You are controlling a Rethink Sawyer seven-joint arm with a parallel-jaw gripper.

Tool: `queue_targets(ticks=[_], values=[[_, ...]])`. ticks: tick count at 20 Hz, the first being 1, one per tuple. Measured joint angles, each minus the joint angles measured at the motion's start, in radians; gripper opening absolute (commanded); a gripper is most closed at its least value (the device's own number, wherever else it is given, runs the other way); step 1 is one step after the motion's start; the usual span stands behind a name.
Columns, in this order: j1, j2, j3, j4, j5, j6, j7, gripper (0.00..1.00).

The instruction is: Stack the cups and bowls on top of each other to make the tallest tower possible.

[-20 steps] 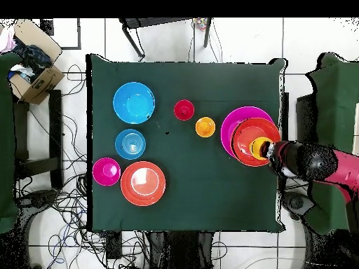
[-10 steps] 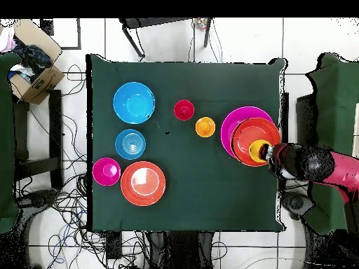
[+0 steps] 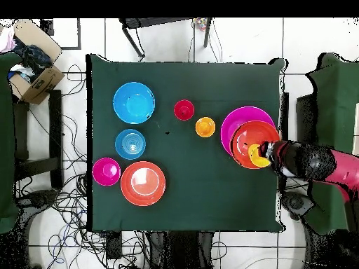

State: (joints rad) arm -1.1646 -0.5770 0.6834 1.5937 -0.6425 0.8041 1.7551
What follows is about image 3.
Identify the yellow cup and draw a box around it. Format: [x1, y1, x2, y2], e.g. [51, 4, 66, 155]
[248, 143, 272, 168]

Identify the orange-red bowl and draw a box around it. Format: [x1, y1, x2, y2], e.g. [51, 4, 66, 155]
[120, 160, 167, 207]
[230, 120, 280, 170]

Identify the large pink bowl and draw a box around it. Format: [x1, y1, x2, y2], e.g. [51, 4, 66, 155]
[220, 105, 276, 156]

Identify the orange cup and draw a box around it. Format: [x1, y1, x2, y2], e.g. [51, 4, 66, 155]
[195, 116, 217, 139]

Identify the green cloth covered table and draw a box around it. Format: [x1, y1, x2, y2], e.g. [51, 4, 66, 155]
[0, 51, 22, 235]
[296, 52, 359, 236]

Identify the dark green tablecloth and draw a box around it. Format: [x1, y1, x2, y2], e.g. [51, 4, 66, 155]
[86, 53, 286, 233]

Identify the red cup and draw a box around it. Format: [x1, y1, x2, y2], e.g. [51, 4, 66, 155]
[173, 99, 196, 122]

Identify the small blue bowl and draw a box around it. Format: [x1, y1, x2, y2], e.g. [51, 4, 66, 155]
[114, 128, 147, 160]

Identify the colourful small objects pile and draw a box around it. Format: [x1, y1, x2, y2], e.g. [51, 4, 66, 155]
[192, 18, 208, 32]

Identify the large blue bowl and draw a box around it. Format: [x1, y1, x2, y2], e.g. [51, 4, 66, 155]
[112, 81, 156, 125]

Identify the small magenta bowl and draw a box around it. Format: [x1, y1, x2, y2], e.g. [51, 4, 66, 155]
[92, 157, 122, 187]

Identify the black rectangular box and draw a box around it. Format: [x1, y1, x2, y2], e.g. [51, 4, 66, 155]
[106, 232, 123, 260]

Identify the cardboard box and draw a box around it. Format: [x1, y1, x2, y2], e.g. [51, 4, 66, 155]
[8, 18, 66, 105]

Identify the dark blue cloth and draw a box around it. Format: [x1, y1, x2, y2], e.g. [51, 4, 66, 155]
[12, 39, 53, 82]

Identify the black pedestal leg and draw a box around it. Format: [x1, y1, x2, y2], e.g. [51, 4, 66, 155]
[280, 190, 316, 222]
[15, 188, 61, 218]

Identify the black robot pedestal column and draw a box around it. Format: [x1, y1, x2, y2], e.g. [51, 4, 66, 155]
[145, 230, 217, 269]

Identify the tangle of black cables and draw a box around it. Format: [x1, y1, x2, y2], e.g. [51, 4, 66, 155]
[27, 64, 149, 269]

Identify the black stool frame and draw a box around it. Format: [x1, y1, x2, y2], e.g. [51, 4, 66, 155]
[118, 18, 212, 60]

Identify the blue cable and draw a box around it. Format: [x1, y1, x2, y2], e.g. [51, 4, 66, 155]
[47, 209, 88, 265]

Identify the black bench frame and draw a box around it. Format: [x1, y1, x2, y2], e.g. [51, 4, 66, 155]
[12, 89, 64, 190]

